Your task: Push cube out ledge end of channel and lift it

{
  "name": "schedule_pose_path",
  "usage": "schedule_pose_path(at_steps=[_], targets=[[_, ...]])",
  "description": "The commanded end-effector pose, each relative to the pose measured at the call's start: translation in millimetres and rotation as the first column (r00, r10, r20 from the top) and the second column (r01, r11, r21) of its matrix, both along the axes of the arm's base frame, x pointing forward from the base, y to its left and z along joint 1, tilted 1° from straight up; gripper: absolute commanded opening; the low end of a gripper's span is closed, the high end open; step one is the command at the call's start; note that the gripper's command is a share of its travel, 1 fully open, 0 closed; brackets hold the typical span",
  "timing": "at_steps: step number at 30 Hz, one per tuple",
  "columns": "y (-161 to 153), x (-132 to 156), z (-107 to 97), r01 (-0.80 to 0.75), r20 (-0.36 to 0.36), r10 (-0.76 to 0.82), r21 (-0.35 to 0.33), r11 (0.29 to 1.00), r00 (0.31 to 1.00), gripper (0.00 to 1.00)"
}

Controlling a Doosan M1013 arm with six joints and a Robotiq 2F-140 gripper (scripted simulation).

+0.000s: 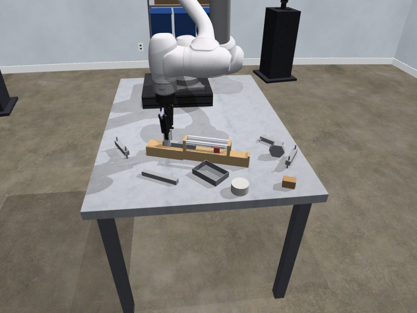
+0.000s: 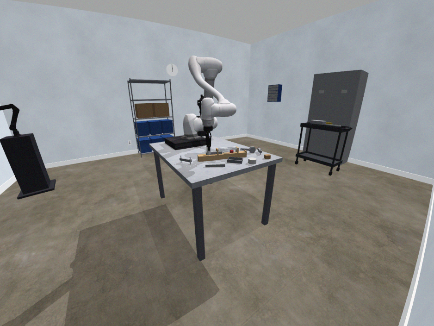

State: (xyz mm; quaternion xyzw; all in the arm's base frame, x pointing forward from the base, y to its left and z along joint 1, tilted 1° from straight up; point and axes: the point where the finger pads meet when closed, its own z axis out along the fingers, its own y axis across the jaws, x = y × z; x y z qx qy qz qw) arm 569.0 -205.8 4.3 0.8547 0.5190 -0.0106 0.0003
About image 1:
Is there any small wooden block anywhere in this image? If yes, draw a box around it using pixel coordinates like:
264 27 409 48
282 176 296 189

